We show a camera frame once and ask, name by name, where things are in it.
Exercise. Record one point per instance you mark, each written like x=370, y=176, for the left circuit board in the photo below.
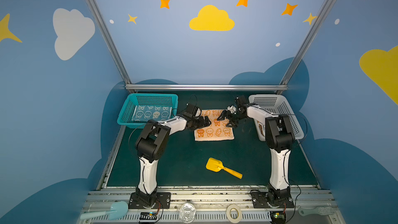
x=148, y=217

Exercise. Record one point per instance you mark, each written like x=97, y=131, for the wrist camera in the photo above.
x=192, y=111
x=232, y=109

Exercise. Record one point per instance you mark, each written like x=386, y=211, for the aluminium frame back rail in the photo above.
x=164, y=87

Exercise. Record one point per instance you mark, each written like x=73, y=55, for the grey plastic basket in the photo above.
x=278, y=104

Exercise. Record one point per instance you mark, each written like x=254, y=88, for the orange patterned towel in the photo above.
x=217, y=131

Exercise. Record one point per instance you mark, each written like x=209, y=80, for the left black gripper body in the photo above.
x=201, y=121

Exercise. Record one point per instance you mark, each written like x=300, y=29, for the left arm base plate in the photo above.
x=140, y=200

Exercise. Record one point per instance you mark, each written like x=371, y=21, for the circuit board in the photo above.
x=277, y=218
x=148, y=217

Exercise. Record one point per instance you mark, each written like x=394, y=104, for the right circuit board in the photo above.
x=277, y=218

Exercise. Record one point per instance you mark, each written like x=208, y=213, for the teal plastic basket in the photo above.
x=136, y=99

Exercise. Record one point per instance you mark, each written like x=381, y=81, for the white tape roll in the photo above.
x=234, y=214

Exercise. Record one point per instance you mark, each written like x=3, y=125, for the aluminium frame left post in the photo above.
x=99, y=20

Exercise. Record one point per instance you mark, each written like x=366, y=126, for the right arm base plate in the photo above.
x=272, y=199

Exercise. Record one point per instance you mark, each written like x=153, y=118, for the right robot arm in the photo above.
x=279, y=137

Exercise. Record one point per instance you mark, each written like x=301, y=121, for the grey-green brush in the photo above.
x=319, y=210

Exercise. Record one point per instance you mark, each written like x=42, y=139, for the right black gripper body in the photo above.
x=229, y=115

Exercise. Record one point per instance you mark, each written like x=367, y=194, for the clear round lid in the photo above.
x=187, y=213

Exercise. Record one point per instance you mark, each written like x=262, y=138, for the yellow toy shovel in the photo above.
x=217, y=166

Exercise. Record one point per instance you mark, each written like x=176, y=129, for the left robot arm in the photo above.
x=151, y=146

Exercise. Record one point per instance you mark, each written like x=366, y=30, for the aluminium frame right post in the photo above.
x=309, y=38

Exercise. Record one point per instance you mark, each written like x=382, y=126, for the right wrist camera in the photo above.
x=232, y=109

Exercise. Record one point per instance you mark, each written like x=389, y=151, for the aluminium frame post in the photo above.
x=309, y=38
x=99, y=20

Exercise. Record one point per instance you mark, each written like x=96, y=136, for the blue bunny towel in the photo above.
x=143, y=113

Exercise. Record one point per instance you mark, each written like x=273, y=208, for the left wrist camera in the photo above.
x=192, y=111

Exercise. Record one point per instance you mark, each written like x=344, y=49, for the aluminium front rail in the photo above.
x=211, y=203

